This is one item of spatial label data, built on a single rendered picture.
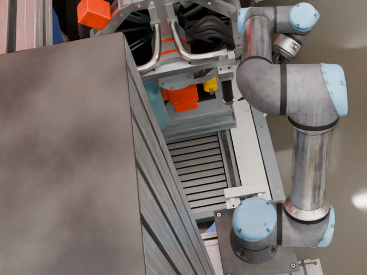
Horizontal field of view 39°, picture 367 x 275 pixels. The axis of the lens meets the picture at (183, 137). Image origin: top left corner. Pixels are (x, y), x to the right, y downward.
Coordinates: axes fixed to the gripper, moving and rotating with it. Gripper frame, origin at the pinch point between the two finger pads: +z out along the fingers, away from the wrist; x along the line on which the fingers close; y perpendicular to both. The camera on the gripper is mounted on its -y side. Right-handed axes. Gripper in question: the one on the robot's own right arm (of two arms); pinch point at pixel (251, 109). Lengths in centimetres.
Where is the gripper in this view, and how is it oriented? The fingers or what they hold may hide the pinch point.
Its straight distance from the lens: 163.5
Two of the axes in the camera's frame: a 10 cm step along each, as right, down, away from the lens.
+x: 4.4, 3.9, -8.1
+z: -5.3, 8.4, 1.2
